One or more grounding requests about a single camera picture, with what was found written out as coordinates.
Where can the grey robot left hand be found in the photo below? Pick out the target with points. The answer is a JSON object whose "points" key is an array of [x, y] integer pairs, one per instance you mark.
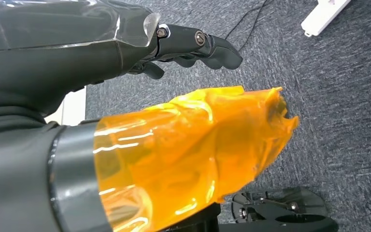
{"points": [[44, 48]]}

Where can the white panel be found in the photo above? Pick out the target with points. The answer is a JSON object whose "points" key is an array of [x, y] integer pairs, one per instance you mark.
{"points": [[73, 109]]}

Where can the orange tape wrap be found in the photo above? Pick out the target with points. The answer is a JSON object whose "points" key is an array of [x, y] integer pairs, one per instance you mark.
{"points": [[188, 150]]}

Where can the white power strip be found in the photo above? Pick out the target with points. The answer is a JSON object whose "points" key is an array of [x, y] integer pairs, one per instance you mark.
{"points": [[324, 14]]}

